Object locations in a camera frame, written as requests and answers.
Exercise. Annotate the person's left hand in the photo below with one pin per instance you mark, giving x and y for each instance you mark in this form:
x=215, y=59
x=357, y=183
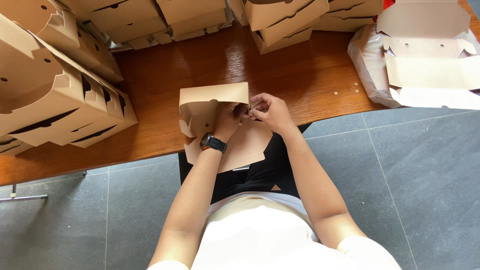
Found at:
x=225, y=122

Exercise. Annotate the person's right hand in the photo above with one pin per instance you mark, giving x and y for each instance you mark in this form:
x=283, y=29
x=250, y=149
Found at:
x=277, y=114

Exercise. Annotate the person's right fingers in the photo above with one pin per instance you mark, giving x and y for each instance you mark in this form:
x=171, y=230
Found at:
x=259, y=105

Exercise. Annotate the person's left fingers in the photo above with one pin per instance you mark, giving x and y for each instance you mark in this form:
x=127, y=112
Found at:
x=239, y=110

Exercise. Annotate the brown cardboard box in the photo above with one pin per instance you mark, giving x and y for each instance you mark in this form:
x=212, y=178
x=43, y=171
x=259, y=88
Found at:
x=245, y=144

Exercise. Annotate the black wrist watch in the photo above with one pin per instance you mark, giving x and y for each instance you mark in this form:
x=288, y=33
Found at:
x=213, y=142

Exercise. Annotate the person's black trousers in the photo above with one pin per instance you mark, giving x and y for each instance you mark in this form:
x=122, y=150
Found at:
x=258, y=176

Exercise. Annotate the small triangular cardboard scrap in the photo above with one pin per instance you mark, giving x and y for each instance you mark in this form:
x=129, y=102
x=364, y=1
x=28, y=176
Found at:
x=276, y=187

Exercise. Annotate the stack of folded cardboard boxes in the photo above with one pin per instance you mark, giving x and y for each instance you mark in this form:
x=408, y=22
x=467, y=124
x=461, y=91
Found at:
x=288, y=18
x=150, y=18
x=56, y=93

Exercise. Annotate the clear plastic wrap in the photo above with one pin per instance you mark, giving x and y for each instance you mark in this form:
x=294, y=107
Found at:
x=369, y=67

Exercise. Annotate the person's white shirt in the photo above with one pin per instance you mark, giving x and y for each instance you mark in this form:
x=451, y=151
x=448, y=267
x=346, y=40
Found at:
x=270, y=240

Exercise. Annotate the red object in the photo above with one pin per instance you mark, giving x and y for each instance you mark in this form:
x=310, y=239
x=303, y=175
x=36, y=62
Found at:
x=388, y=3

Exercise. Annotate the pile of flat cardboard blanks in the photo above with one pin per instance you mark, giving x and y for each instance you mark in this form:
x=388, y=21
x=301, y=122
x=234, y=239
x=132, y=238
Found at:
x=431, y=71

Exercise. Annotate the metal table frame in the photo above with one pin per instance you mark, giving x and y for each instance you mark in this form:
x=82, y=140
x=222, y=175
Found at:
x=22, y=197

